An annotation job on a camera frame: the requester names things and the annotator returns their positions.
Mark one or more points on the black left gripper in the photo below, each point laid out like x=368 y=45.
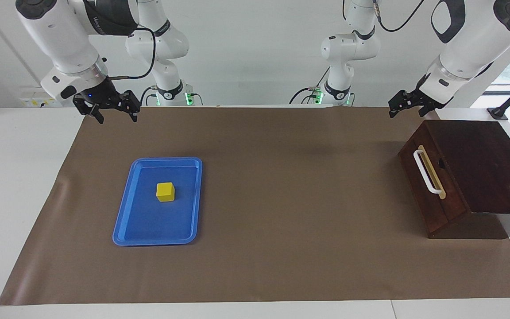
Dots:
x=423 y=98

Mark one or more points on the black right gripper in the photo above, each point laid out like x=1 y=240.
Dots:
x=102 y=95

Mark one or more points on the yellow cube block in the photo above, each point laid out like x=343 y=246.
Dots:
x=165 y=192

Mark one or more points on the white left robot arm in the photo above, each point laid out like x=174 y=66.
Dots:
x=472 y=44

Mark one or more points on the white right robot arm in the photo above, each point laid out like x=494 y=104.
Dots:
x=60 y=40

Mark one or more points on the dark wooden drawer cabinet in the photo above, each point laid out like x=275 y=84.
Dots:
x=489 y=168

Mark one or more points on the blue plastic tray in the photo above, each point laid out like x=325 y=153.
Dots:
x=148 y=221

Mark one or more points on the brown table mat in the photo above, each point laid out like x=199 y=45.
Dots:
x=281 y=221

